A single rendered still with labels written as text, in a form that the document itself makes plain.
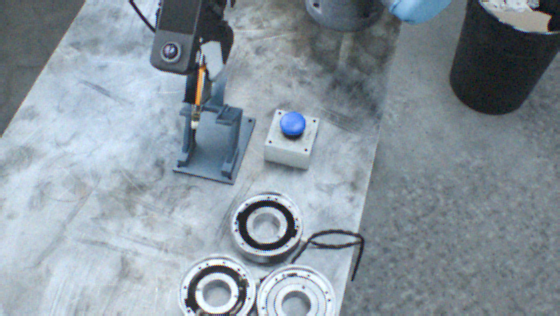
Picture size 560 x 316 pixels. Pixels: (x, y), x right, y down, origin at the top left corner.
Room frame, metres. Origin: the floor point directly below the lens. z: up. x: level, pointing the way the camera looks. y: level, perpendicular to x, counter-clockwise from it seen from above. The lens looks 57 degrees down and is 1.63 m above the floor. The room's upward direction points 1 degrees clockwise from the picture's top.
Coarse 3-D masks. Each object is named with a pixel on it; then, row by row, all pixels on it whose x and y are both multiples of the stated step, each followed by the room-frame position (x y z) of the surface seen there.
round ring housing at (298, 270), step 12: (300, 264) 0.32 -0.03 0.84; (276, 276) 0.31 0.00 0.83; (288, 276) 0.32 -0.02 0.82; (300, 276) 0.31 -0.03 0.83; (312, 276) 0.31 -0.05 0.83; (324, 276) 0.31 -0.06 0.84; (264, 288) 0.29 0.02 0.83; (288, 288) 0.29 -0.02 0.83; (300, 288) 0.29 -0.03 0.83; (324, 288) 0.29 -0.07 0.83; (264, 300) 0.28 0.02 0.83; (276, 300) 0.28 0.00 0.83; (312, 300) 0.28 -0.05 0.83; (264, 312) 0.26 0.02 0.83; (276, 312) 0.26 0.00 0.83; (312, 312) 0.26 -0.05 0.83
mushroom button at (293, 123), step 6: (288, 114) 0.55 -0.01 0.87; (294, 114) 0.55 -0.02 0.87; (300, 114) 0.55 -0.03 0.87; (282, 120) 0.54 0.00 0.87; (288, 120) 0.54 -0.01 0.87; (294, 120) 0.54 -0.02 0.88; (300, 120) 0.54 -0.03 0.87; (282, 126) 0.53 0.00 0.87; (288, 126) 0.53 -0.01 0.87; (294, 126) 0.53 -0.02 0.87; (300, 126) 0.53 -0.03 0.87; (288, 132) 0.52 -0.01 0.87; (294, 132) 0.52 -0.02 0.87; (300, 132) 0.52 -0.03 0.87
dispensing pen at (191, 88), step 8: (200, 48) 0.54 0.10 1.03; (200, 56) 0.53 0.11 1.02; (200, 64) 0.53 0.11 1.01; (192, 80) 0.50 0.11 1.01; (192, 88) 0.50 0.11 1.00; (184, 96) 0.49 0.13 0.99; (192, 96) 0.49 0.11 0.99; (192, 112) 0.49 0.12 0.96; (200, 112) 0.49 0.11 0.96; (192, 120) 0.48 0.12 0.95; (192, 128) 0.48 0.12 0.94; (192, 136) 0.47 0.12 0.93; (192, 144) 0.47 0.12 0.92; (192, 152) 0.46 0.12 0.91
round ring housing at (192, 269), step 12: (192, 264) 0.32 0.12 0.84; (204, 264) 0.33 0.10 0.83; (216, 264) 0.33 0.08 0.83; (228, 264) 0.33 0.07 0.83; (240, 264) 0.32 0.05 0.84; (192, 276) 0.31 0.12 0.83; (216, 276) 0.31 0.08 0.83; (228, 276) 0.31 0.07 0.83; (252, 276) 0.30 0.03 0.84; (180, 288) 0.29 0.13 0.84; (204, 288) 0.29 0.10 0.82; (228, 288) 0.30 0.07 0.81; (252, 288) 0.29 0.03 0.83; (180, 300) 0.27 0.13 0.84; (204, 300) 0.28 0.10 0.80; (252, 300) 0.27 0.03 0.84; (192, 312) 0.26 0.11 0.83; (216, 312) 0.26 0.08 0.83; (240, 312) 0.26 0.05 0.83; (252, 312) 0.26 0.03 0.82
